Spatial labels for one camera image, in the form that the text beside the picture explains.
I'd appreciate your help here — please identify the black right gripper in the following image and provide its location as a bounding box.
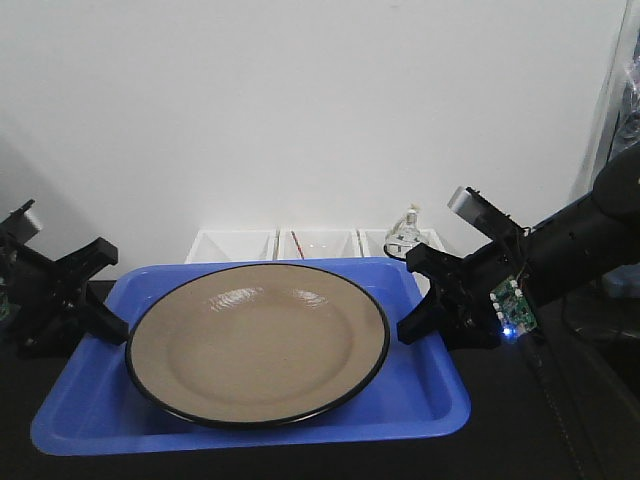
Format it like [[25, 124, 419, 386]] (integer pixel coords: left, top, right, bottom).
[[397, 235, 534, 350]]

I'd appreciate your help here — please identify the red striped thermometer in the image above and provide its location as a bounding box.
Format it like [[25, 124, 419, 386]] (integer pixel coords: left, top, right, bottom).
[[290, 230, 305, 259]]

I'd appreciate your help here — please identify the middle white storage bin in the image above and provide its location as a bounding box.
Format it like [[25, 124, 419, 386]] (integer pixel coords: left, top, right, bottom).
[[276, 227, 362, 260]]

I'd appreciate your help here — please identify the blue plastic tray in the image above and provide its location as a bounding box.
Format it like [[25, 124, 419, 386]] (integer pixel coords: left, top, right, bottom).
[[29, 256, 472, 457]]

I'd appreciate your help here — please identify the right white storage bin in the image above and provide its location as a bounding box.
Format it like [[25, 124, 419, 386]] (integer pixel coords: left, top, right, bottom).
[[357, 228, 446, 296]]

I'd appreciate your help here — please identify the glass beaker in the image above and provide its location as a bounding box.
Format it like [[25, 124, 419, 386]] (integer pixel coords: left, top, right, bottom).
[[304, 243, 330, 257]]

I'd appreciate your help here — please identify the beige plate black rim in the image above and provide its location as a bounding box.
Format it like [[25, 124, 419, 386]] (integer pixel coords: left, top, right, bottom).
[[126, 263, 390, 428]]

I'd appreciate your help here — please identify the black braided cable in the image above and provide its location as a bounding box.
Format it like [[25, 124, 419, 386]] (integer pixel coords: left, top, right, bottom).
[[519, 334, 616, 480]]

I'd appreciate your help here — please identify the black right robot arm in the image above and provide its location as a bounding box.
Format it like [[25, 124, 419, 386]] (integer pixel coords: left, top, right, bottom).
[[397, 147, 639, 349]]

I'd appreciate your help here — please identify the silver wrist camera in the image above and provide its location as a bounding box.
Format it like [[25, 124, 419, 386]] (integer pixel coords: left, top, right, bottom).
[[447, 186, 525, 241], [8, 199, 43, 243]]

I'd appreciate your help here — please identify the glass alcohol lamp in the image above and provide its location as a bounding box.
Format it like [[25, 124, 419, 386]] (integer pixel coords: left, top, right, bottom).
[[383, 204, 427, 261]]

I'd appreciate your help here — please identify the left white storage bin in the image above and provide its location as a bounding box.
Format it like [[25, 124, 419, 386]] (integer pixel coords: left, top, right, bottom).
[[185, 229, 277, 264]]

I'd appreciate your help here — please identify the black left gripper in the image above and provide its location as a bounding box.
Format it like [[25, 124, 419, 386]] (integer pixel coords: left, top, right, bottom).
[[1, 220, 129, 358]]

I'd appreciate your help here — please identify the blue equipment at right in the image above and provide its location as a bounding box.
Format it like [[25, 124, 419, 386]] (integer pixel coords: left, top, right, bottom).
[[602, 1, 639, 299]]

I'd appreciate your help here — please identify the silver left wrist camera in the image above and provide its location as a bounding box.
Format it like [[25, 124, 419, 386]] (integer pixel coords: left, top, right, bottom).
[[8, 199, 43, 243]]

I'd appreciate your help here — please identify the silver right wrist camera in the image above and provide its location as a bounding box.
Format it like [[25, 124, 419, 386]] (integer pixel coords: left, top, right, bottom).
[[447, 186, 525, 241]]

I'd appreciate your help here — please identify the green circuit board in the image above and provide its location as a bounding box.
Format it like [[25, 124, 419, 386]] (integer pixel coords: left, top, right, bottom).
[[489, 276, 538, 343]]

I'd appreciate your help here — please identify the white storage bin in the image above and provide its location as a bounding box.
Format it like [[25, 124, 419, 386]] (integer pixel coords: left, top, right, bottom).
[[185, 229, 277, 264], [276, 227, 362, 260], [357, 228, 446, 296]]

